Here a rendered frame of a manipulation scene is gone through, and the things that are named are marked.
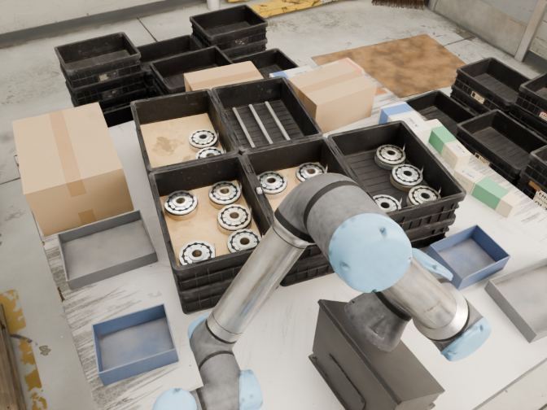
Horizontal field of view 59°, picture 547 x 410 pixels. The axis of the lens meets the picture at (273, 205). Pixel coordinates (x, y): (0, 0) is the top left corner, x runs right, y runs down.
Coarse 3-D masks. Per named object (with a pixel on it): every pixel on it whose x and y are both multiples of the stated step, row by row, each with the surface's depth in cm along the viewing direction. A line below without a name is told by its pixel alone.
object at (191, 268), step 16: (208, 160) 155; (224, 160) 156; (240, 160) 155; (256, 192) 146; (160, 208) 140; (272, 224) 137; (224, 256) 129; (240, 256) 130; (176, 272) 126; (192, 272) 127
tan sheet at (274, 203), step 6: (288, 168) 168; (294, 168) 168; (282, 174) 166; (288, 174) 166; (294, 174) 166; (288, 180) 164; (294, 180) 164; (288, 186) 162; (294, 186) 162; (288, 192) 160; (276, 198) 158; (282, 198) 158; (270, 204) 156; (276, 204) 156
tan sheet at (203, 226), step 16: (192, 192) 159; (208, 208) 154; (176, 224) 149; (192, 224) 150; (208, 224) 150; (176, 240) 145; (192, 240) 145; (208, 240) 145; (224, 240) 145; (176, 256) 141
